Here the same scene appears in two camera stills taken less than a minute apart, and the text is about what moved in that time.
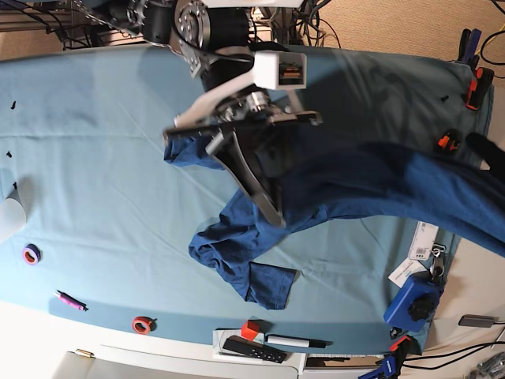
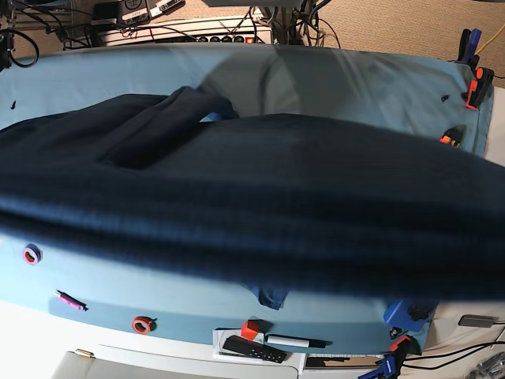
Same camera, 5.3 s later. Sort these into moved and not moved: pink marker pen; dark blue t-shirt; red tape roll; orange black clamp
Moved: dark blue t-shirt
Not moved: orange black clamp; red tape roll; pink marker pen
